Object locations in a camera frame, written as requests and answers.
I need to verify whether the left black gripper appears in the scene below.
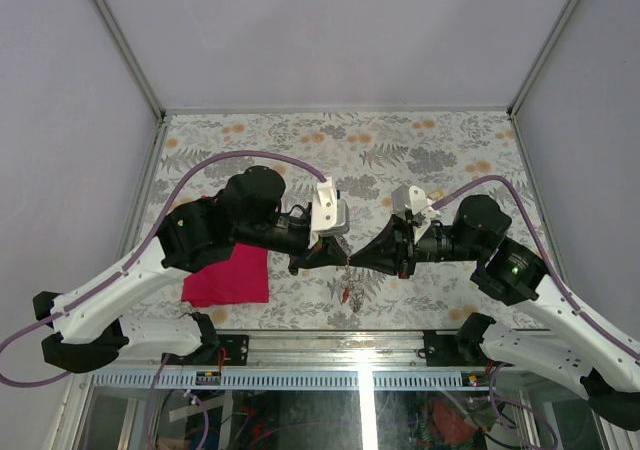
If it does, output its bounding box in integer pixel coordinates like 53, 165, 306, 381
236, 212, 351, 276

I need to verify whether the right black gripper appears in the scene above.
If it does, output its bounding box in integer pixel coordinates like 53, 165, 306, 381
351, 212, 485, 278

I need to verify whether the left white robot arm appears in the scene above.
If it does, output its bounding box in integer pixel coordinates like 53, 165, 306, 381
33, 166, 349, 374

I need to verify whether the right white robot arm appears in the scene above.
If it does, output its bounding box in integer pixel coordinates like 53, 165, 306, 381
350, 195, 639, 431

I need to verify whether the red cloth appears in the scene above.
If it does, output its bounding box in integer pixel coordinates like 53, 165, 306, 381
181, 244, 270, 308

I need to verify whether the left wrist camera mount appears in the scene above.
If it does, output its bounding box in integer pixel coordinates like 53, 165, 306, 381
308, 177, 350, 248

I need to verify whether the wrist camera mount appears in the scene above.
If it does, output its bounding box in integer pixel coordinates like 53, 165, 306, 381
391, 185, 441, 227
308, 177, 350, 248

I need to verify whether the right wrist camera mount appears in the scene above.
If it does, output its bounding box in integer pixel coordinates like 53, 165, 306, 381
391, 185, 441, 227

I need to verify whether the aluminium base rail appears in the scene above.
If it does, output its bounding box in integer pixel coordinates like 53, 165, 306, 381
90, 330, 493, 391

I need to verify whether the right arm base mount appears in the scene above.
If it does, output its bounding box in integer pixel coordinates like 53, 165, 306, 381
417, 312, 497, 367

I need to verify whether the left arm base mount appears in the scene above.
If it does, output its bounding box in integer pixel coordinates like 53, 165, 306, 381
182, 312, 250, 367

